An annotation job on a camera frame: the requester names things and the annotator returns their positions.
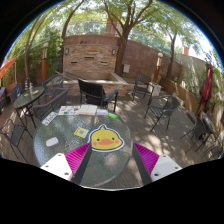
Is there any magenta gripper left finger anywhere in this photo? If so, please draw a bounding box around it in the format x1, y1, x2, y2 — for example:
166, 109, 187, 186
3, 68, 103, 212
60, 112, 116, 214
41, 143, 90, 181

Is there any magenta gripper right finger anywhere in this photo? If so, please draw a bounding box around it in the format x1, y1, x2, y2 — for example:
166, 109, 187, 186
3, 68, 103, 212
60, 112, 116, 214
133, 143, 181, 185

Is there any round glass patio table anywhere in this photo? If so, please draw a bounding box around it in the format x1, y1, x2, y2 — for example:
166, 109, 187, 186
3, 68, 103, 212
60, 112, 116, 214
33, 115, 133, 187

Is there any yellow QR code card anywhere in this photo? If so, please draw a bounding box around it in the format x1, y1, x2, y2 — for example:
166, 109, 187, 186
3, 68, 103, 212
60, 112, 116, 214
74, 127, 88, 138

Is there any white patterned card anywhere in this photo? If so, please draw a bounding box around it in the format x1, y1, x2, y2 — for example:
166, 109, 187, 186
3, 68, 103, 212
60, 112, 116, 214
42, 112, 58, 126

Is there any colourful picture card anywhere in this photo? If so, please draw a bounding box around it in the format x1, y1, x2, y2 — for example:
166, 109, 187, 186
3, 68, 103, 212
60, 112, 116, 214
58, 106, 80, 115

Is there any white book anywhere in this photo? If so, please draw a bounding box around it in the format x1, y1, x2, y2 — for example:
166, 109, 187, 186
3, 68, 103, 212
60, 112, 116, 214
79, 104, 97, 115

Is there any grey metal chair right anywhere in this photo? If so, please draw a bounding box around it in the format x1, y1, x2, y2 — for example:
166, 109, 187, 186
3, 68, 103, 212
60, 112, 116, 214
145, 95, 180, 126

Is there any small white box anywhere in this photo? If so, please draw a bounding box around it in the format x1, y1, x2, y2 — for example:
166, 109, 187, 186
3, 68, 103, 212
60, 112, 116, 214
97, 109, 108, 115

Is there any metal chair far right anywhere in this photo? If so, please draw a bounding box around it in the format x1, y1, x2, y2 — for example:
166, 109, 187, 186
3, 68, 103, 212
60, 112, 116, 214
186, 113, 216, 153

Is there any metal chair at left edge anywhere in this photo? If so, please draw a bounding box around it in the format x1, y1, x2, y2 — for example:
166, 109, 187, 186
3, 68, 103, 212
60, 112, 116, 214
0, 119, 32, 163

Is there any black wooden adirondack chair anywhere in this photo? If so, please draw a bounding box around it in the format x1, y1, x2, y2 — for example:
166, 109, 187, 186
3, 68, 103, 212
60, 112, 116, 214
78, 78, 118, 108

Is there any white planter pot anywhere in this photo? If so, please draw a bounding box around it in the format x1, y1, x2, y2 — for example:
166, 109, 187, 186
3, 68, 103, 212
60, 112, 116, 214
152, 84, 161, 96

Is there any dark metal chair far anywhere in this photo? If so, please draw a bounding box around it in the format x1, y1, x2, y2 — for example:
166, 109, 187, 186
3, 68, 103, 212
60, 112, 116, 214
131, 73, 155, 102

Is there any grey metal chair behind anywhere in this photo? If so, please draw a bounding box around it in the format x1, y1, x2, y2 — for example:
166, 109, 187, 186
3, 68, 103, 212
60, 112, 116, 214
42, 74, 64, 97

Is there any closed red patio umbrella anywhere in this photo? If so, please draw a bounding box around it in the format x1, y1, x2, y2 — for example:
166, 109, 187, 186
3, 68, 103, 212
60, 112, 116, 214
196, 62, 213, 113

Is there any stone fountain basin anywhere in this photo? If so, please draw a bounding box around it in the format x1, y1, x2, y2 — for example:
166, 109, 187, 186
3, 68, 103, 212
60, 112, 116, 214
63, 72, 128, 97

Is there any orange umbrella canopy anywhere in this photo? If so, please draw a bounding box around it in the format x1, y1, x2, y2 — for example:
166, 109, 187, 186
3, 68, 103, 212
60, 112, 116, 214
0, 58, 16, 80

